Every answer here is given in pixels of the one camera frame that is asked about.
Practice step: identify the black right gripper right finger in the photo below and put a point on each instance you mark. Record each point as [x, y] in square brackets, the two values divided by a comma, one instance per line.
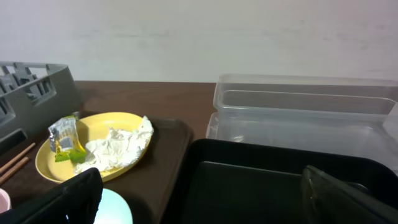
[329, 200]

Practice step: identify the grey dishwasher rack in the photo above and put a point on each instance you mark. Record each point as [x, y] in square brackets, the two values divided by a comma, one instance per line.
[34, 96]

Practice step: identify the light blue bowl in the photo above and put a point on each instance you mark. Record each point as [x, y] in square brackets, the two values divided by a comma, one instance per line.
[113, 209]

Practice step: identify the pink bowl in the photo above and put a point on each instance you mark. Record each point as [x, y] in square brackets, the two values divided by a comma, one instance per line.
[5, 201]

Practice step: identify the black waste tray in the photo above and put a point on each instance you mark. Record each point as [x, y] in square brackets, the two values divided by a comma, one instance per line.
[231, 182]

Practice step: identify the white tissue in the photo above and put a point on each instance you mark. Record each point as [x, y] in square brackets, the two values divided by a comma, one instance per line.
[118, 150]

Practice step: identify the brown serving tray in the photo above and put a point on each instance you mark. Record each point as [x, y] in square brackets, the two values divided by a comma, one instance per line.
[146, 187]

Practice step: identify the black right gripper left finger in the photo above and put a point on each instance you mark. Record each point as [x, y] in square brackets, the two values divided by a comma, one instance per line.
[76, 200]

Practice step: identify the clear plastic bin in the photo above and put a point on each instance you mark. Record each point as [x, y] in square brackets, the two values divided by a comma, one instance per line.
[347, 116]

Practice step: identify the wooden chopstick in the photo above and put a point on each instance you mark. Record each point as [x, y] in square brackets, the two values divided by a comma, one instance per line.
[16, 158]
[13, 170]

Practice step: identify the wooden chopstick right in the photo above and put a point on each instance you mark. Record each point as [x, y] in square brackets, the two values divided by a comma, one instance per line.
[13, 170]

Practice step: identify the wooden chopstick left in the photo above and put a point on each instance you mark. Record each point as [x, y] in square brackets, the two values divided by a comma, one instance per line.
[16, 158]

